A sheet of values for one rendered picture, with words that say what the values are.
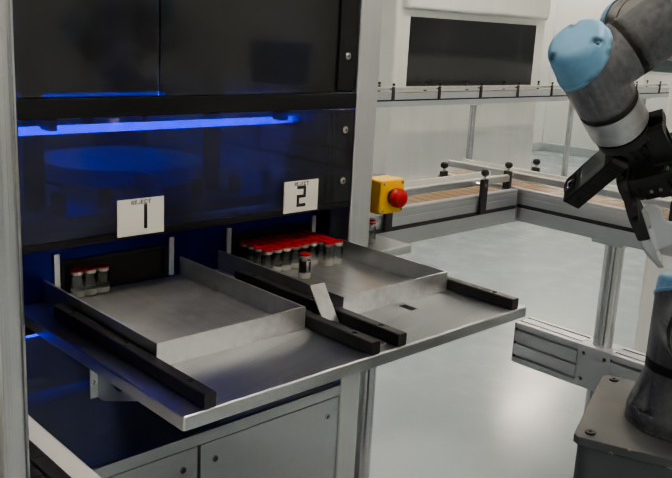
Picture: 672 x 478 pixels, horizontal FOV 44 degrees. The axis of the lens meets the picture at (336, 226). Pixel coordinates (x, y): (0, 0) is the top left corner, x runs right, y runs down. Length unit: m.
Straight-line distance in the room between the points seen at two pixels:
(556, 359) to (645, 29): 1.48
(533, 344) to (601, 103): 1.45
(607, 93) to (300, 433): 1.01
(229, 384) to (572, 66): 0.57
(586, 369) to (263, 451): 0.99
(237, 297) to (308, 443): 0.48
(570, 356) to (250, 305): 1.19
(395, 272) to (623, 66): 0.72
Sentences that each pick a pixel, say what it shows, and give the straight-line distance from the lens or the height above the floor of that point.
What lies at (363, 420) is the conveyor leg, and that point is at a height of 0.39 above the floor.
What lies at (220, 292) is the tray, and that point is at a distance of 1.44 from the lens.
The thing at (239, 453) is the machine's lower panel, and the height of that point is 0.53.
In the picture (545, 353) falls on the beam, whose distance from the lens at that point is 2.42.
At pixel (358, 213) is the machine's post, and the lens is 1.69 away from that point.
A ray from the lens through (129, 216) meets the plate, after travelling 1.37.
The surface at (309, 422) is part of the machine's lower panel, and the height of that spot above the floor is 0.54.
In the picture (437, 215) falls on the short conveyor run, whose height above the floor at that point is 0.90.
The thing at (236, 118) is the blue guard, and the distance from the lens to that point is 1.46.
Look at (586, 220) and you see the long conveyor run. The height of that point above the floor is 0.88.
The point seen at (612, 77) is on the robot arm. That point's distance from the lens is 1.03.
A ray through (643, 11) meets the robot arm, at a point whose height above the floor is 1.37.
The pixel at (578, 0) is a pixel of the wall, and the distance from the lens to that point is 10.59.
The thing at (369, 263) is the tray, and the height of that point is 0.88.
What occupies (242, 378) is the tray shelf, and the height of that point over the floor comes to 0.88.
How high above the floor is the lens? 1.33
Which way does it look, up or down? 13 degrees down
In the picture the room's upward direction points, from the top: 3 degrees clockwise
